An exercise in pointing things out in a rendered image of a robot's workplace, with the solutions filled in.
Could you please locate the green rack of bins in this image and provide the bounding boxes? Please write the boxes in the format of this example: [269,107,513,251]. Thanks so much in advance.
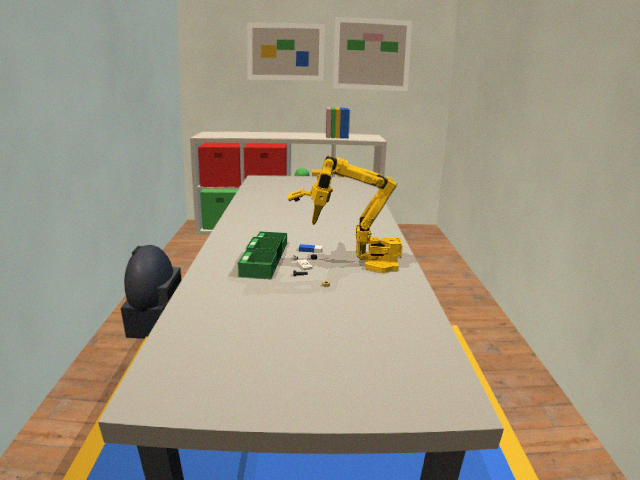
[238,231,287,279]

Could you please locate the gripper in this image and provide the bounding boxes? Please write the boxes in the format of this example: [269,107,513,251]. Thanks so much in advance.
[288,183,333,224]

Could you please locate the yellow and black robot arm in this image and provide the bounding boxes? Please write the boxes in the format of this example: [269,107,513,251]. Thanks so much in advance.
[317,156,401,273]

